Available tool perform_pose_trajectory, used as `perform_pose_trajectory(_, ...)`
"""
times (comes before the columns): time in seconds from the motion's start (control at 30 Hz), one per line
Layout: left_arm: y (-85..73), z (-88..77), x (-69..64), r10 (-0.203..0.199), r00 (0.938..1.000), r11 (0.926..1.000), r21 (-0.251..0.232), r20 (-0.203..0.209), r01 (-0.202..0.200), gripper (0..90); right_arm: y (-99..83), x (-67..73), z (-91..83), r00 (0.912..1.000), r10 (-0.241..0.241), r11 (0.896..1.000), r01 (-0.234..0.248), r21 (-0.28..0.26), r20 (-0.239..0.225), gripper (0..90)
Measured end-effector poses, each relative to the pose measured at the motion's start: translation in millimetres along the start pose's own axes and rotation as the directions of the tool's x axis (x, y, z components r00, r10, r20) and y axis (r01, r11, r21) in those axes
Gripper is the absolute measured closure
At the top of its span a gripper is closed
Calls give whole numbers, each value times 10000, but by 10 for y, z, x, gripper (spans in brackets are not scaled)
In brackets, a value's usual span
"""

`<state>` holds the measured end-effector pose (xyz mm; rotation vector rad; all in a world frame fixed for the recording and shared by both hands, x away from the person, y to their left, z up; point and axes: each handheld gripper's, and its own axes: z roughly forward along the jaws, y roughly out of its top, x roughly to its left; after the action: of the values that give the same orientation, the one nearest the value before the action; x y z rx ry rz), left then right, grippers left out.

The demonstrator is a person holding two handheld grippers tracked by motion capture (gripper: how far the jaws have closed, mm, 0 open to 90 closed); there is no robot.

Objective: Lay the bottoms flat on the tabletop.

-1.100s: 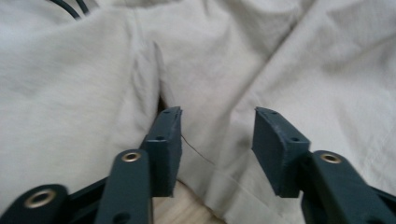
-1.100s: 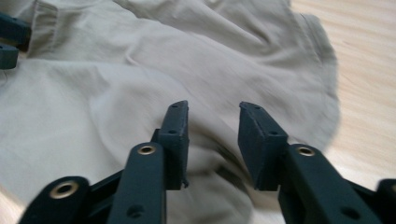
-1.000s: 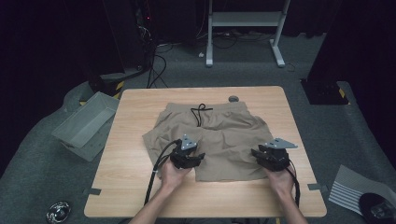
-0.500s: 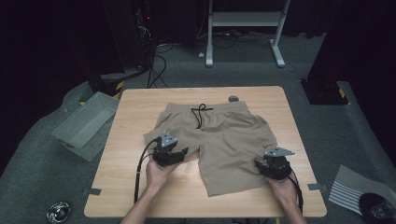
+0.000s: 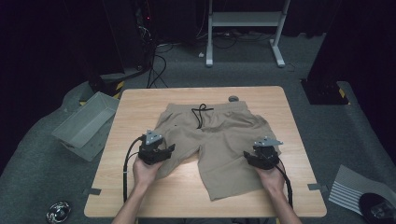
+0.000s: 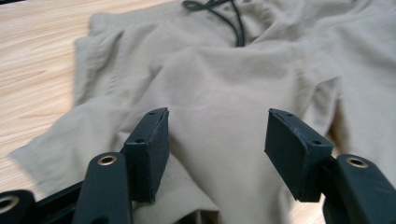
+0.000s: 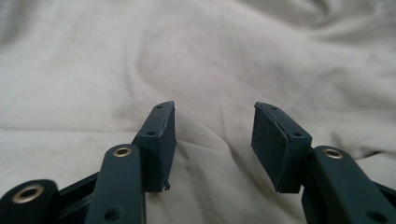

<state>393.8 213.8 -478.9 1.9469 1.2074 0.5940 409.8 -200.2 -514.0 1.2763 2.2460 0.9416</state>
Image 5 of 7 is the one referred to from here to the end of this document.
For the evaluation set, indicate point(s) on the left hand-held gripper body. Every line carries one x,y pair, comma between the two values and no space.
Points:
149,151

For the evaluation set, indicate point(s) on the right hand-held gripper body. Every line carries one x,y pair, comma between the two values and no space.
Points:
267,155

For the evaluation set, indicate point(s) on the khaki shorts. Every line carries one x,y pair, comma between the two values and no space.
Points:
224,140

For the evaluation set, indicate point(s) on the person's left hand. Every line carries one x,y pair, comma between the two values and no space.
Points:
144,174

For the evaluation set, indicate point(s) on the person's right hand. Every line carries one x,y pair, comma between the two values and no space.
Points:
272,180

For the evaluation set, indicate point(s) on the grey round table grommet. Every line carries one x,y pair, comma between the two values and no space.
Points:
233,98

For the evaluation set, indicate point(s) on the grey plastic bin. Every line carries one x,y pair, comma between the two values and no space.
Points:
84,124

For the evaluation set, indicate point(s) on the black base with yellow stripe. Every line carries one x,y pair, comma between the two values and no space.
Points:
104,84
323,91

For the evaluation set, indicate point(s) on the grey striped cloth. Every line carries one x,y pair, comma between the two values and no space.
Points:
348,183

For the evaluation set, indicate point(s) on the small white plug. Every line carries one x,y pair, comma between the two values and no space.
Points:
201,54

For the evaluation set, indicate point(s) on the shiny silver object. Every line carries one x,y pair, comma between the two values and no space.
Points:
58,212

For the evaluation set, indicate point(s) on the dark equipment rack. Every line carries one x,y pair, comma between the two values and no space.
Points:
144,31

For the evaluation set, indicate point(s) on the black round object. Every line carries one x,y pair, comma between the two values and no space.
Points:
376,207

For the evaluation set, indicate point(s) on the white metal stand frame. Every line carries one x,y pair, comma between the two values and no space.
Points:
246,18

